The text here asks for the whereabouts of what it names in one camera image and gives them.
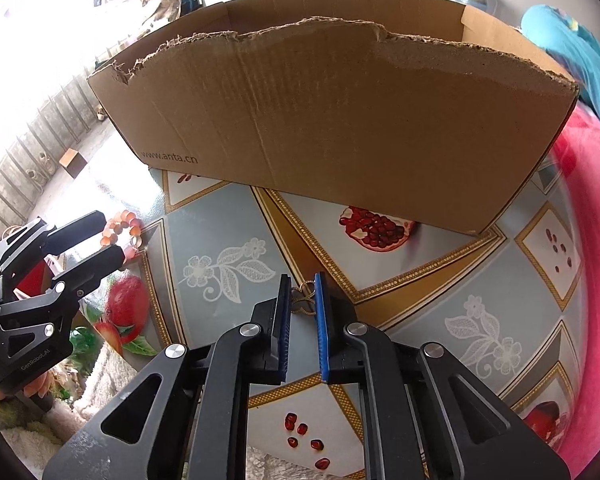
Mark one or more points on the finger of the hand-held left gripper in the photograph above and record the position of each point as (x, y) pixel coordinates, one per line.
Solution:
(95, 267)
(77, 232)

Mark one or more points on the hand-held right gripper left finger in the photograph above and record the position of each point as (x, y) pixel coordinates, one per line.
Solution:
(282, 330)

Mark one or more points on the grey slatted railing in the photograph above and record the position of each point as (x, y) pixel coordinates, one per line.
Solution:
(30, 145)

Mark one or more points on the blue blanket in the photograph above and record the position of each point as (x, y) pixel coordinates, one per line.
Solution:
(580, 60)

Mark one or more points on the fruit print tablecloth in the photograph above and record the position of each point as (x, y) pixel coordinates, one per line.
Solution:
(405, 300)

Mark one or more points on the small brown floor carton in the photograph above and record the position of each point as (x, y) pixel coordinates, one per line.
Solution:
(74, 162)

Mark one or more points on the brown cardboard box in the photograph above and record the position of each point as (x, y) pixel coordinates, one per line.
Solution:
(330, 110)

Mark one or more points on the fluffy green white garment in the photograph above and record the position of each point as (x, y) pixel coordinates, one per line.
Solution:
(105, 375)

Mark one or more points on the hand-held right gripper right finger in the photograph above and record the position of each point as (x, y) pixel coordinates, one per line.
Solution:
(322, 330)

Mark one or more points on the gold earring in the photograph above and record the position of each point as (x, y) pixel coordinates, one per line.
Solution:
(300, 304)

